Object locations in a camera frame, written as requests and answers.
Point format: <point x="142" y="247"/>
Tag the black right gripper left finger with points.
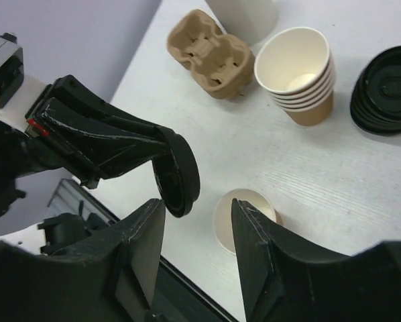
<point x="109" y="276"/>

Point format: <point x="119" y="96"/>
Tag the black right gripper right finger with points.
<point x="285" y="277"/>

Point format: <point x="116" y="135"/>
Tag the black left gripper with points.
<point x="73" y="128"/>

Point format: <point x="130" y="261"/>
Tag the single brown paper cup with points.
<point x="222" y="215"/>

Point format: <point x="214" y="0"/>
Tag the black plastic cup lid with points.
<point x="176" y="174"/>

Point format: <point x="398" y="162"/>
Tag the brown pulp cup carrier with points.
<point x="221" y="64"/>

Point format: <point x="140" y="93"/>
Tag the white cylindrical holder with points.
<point x="249" y="20"/>

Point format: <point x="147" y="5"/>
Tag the stack of black cup lids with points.
<point x="375" y="105"/>

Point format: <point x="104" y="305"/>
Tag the stack of brown paper cups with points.
<point x="297" y="70"/>

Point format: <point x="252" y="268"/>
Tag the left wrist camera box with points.
<point x="11" y="67"/>

